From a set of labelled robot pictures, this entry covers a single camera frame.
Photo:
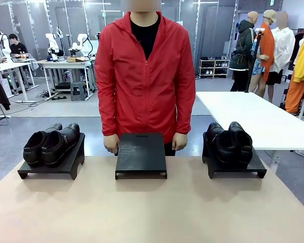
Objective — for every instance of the brown cardboard box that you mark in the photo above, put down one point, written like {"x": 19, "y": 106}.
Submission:
{"x": 75, "y": 59}

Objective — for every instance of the white desk with seated man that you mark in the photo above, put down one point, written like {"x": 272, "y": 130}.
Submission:
{"x": 12, "y": 64}

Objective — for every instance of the person's right hand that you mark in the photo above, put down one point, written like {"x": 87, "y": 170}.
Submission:
{"x": 110, "y": 144}

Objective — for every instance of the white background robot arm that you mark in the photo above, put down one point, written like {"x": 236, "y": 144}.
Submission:
{"x": 53, "y": 43}
{"x": 3, "y": 43}
{"x": 81, "y": 45}

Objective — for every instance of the white desk with robots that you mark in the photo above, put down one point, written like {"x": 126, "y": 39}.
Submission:
{"x": 66, "y": 64}

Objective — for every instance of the black tripod pole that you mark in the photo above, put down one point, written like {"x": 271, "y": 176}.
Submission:
{"x": 254, "y": 60}

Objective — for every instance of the black shoe stand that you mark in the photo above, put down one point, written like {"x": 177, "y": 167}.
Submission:
{"x": 68, "y": 168}
{"x": 141, "y": 154}
{"x": 256, "y": 167}

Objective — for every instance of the person's left hand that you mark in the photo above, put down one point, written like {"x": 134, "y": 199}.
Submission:
{"x": 180, "y": 141}

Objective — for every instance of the white shoe rack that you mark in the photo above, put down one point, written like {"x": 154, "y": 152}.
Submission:
{"x": 214, "y": 67}

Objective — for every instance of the person's right forearm red sleeve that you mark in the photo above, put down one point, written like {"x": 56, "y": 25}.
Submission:
{"x": 109, "y": 116}

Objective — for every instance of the black textured buckle shoe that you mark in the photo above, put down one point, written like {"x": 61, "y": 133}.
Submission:
{"x": 33, "y": 149}
{"x": 54, "y": 152}

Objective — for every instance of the person in white shirt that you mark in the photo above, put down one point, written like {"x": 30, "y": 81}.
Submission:
{"x": 283, "y": 48}

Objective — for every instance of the black leather dress shoe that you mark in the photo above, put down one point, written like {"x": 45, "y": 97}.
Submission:
{"x": 219, "y": 138}
{"x": 243, "y": 141}

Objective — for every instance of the mannequin in dark jacket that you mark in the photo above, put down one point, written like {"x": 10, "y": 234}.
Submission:
{"x": 244, "y": 48}

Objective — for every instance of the person in red jacket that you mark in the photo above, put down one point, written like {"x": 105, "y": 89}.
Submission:
{"x": 144, "y": 83}

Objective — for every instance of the grey plastic stool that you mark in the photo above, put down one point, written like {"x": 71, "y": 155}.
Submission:
{"x": 78, "y": 91}

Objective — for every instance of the large white table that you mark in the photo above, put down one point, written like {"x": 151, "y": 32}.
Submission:
{"x": 256, "y": 114}

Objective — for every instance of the person's left forearm red sleeve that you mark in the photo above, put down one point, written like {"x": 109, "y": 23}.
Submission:
{"x": 185, "y": 114}

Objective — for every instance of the mannequin in yellow hoodie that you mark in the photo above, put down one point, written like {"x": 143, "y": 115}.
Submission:
{"x": 302, "y": 65}

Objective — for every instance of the seated man in black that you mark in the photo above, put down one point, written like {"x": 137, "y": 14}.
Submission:
{"x": 18, "y": 46}

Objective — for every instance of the mannequin in orange with cap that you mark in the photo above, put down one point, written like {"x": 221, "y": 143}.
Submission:
{"x": 264, "y": 48}

